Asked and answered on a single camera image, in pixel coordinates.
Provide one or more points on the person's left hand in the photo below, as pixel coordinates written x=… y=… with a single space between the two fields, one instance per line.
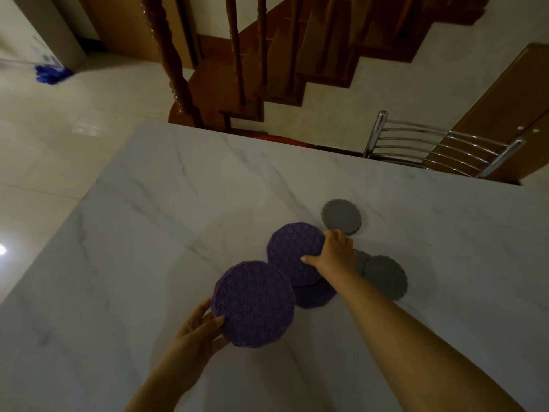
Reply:
x=191 y=345

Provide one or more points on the person's right hand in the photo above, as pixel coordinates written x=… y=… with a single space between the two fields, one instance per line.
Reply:
x=336 y=257

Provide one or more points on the person's left thumb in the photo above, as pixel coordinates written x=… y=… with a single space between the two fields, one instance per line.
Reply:
x=213 y=324

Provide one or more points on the person's right thumb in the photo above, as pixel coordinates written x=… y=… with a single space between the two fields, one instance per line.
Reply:
x=311 y=259

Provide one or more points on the purple patterned round coaster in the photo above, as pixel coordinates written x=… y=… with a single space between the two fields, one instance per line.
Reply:
x=254 y=305
x=292 y=253
x=316 y=295

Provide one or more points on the person's left forearm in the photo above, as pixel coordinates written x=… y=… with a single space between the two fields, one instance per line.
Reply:
x=154 y=392

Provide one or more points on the person's right forearm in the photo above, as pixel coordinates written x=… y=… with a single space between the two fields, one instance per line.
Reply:
x=411 y=343

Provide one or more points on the grey scalloped round coaster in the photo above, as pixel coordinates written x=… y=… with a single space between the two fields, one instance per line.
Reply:
x=386 y=277
x=361 y=260
x=342 y=216

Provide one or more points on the chrome metal chair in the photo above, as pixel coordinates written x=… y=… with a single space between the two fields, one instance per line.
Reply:
x=444 y=149

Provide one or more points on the brown wooden staircase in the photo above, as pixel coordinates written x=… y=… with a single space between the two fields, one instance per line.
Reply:
x=274 y=59

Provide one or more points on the brown wooden cabinet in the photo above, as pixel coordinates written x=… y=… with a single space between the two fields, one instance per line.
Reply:
x=502 y=111

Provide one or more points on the blue mop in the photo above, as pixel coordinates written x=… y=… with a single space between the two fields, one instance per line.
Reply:
x=52 y=74

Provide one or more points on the brown wooden door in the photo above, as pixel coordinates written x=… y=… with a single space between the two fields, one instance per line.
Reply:
x=124 y=25

